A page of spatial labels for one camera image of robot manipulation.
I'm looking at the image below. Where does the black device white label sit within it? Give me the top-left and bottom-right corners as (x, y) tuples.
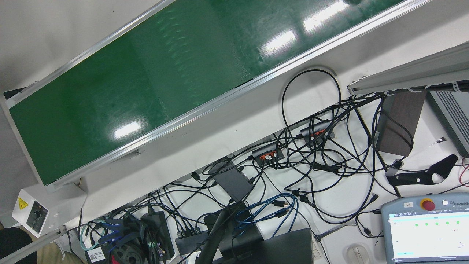
(85, 246), (107, 263)

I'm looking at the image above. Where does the black multiport hub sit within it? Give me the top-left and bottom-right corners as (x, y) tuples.
(174, 227), (210, 256)

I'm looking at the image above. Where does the green conveyor belt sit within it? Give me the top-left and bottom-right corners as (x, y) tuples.
(0, 0), (433, 193)

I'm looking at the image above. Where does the long looped black cable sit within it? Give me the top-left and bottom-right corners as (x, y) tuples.
(281, 69), (342, 162)

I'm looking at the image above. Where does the white power strip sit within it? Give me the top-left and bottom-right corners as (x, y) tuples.
(311, 235), (326, 261)

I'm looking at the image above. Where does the black rounded object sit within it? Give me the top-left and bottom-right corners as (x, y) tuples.
(0, 227), (34, 264)

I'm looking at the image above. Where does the blue network cable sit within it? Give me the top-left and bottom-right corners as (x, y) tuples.
(234, 193), (299, 237)

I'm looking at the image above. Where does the blue cable bundle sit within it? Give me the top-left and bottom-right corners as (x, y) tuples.
(97, 218), (141, 253)

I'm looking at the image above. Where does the black flat metal bracket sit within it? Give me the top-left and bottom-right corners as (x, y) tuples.
(386, 154), (459, 187)

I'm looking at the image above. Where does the white conveyor control box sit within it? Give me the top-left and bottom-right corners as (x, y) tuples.
(11, 182), (88, 238)

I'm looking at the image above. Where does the grey finned power supply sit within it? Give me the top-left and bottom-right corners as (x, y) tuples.
(426, 89), (469, 158)

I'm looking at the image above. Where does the dark brown wooden block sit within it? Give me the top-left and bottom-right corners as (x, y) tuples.
(376, 90), (428, 158)

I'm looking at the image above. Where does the white computer mouse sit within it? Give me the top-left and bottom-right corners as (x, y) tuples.
(343, 246), (368, 264)

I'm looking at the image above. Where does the teal cable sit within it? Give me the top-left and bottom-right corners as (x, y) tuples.
(79, 224), (96, 252)

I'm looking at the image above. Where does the dark grey adapter box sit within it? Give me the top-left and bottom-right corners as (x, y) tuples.
(212, 161), (256, 203)

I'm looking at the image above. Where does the grey teach pendant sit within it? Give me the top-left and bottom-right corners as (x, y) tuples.
(380, 192), (469, 264)

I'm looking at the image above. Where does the black round machine part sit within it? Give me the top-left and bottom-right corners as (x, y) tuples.
(110, 240), (147, 264)

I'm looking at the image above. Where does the black power brick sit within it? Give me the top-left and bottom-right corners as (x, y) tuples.
(140, 210), (176, 261)

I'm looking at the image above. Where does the aluminium profile post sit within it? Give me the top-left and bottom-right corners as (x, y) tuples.
(347, 40), (469, 96)

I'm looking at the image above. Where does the black orange USB hub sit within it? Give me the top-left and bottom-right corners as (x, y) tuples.
(251, 142), (286, 168)
(300, 122), (336, 148)

